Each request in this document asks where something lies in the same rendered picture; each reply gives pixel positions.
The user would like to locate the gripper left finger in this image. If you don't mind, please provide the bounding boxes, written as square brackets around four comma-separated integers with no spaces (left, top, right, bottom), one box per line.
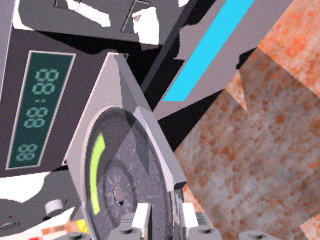
[52,203,152,240]

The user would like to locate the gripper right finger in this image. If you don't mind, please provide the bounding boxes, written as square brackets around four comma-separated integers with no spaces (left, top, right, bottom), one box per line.
[179,203,281,240]

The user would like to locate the white sugar box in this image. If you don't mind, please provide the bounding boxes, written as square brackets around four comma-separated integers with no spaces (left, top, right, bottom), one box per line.
[26,230,67,240]

